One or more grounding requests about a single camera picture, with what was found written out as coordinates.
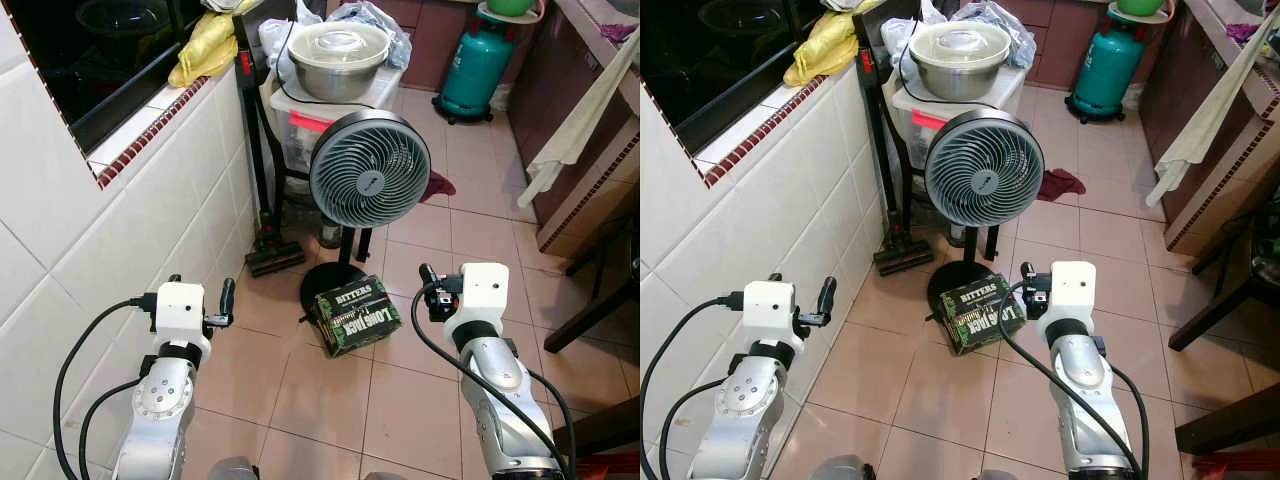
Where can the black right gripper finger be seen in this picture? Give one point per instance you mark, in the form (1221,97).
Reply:
(427,275)
(1027,273)

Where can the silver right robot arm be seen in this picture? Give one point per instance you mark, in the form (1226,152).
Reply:
(1085,385)
(500,385)

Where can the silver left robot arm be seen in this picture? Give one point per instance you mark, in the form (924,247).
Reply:
(745,405)
(160,405)

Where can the green printed bitters carton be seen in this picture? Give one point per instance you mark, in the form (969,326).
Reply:
(355,318)
(985,315)

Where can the dark red floor rag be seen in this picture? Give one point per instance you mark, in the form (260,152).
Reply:
(438,186)
(1060,185)

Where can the grey standing fan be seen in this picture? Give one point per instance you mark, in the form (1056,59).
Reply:
(370,170)
(985,168)

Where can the black stick vacuum cleaner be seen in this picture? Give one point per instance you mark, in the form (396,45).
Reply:
(262,180)
(885,180)

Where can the dark wooden chair legs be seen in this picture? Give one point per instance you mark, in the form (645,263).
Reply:
(590,320)
(1225,305)

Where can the grey robot torso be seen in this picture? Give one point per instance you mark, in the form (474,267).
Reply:
(235,470)
(842,469)

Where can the clear storage box red latch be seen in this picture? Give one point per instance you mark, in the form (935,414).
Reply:
(295,125)
(912,120)

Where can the dark wooden furniture edge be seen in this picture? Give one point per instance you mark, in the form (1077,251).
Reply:
(605,425)
(1235,420)

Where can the green gas cylinder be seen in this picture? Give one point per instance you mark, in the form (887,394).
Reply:
(1108,70)
(478,70)

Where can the beige hanging towel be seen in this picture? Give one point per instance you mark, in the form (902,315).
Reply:
(580,125)
(1205,125)

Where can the steel pot with lid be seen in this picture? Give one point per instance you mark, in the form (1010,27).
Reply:
(960,60)
(340,60)

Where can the yellow cloth bundle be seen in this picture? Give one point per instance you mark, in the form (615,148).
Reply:
(825,50)
(205,50)

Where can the brown kitchen cabinet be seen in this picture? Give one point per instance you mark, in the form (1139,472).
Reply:
(560,85)
(1175,85)

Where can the red plastic item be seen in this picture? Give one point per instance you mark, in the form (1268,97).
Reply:
(1240,466)
(610,466)

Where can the green bowl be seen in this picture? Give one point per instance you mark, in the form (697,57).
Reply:
(512,6)
(1140,6)

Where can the purple cloth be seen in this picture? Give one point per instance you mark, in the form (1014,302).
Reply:
(1245,32)
(618,32)

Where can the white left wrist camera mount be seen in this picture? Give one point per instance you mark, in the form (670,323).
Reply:
(768,310)
(180,310)

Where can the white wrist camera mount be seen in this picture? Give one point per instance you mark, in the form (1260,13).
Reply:
(1072,288)
(768,310)
(180,310)
(485,290)

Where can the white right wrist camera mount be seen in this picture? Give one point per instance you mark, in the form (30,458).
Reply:
(485,290)
(1072,288)

